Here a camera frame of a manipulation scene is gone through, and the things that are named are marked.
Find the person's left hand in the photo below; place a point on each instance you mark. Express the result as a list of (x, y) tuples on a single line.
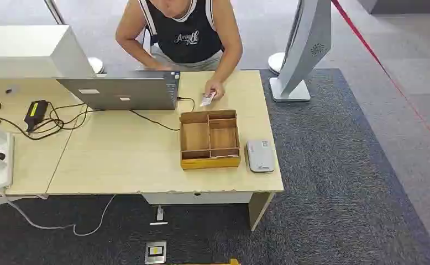
[(215, 87)]

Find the white card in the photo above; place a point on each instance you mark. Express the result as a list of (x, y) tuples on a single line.
[(207, 99)]

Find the wooden compartment box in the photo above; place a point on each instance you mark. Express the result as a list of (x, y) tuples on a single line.
[(209, 139)]

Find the person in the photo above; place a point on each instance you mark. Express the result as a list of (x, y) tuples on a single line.
[(189, 33)]

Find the grey card reader device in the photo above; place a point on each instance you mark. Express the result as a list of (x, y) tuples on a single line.
[(260, 156)]

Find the grey laptop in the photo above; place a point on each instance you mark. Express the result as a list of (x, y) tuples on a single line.
[(127, 93)]

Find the grey curved kiosk stand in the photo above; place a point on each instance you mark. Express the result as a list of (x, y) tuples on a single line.
[(303, 47)]

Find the pale wooden desk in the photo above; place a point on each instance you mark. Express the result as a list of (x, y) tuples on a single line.
[(127, 153)]

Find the dark grey carpet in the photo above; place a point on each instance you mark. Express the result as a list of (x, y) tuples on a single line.
[(310, 183)]

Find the white floor plug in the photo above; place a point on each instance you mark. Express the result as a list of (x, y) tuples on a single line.
[(159, 215)]

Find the red barrier tape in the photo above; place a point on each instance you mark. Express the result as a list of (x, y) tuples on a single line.
[(387, 71)]

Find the metal floor socket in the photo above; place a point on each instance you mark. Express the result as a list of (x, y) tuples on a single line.
[(155, 252)]

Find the black power adapter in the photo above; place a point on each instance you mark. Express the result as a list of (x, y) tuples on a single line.
[(36, 114)]

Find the white desk partition box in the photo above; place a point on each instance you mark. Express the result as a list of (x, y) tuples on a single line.
[(28, 49)]

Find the white power strip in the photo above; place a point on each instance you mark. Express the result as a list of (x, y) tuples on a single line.
[(1, 161)]

